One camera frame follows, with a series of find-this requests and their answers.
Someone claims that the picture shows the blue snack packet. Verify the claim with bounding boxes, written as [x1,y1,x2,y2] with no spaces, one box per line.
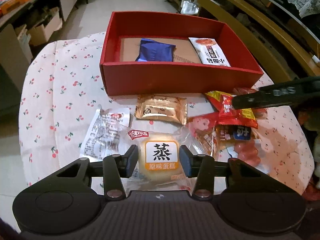
[135,38,176,62]

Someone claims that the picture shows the white printed packet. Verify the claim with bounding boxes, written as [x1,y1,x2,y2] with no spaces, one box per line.
[79,107,130,160]

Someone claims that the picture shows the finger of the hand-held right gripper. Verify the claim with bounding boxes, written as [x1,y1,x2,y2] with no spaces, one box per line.
[232,76,320,111]

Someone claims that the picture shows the white cabinet door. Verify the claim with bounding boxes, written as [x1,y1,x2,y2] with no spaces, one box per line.
[58,0,78,22]

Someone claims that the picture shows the steamed cake packet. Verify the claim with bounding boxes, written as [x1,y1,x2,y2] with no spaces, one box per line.
[125,127,195,188]

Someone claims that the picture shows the red cardboard box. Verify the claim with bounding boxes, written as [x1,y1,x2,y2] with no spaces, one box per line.
[99,11,264,97]

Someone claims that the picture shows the white black noodle packet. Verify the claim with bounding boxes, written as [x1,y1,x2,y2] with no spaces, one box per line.
[188,37,231,67]

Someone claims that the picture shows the gold snack packet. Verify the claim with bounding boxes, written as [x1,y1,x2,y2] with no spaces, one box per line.
[134,94,188,125]

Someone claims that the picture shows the clear pink sausage packet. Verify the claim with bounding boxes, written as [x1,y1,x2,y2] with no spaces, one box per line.
[220,137,273,175]

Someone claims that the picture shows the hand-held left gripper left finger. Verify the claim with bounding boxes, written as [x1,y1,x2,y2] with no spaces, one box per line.
[51,144,139,201]

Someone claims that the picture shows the red packet with blue label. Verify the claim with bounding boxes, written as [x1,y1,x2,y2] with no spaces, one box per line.
[216,124,252,143]

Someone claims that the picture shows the red yellow snack packet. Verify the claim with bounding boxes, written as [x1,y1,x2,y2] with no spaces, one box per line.
[205,90,258,129]

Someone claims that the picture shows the wooden media bench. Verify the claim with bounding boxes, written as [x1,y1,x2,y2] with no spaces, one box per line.
[165,0,320,80]

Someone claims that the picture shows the clear red cartoon packet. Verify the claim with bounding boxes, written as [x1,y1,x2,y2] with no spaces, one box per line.
[187,112,220,158]

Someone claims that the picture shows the clear plastic bag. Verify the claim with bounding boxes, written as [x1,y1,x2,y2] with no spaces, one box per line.
[179,0,200,15]

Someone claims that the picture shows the dark side table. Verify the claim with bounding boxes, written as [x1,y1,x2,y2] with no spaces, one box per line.
[0,0,68,33]

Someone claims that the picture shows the cherry print blanket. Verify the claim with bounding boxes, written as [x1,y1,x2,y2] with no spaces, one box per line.
[19,31,315,188]

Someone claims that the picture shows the open cardboard box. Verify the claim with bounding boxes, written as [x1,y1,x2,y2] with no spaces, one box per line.
[27,7,63,47]

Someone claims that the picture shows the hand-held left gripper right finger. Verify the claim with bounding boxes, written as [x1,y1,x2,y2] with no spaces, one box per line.
[179,144,269,201]

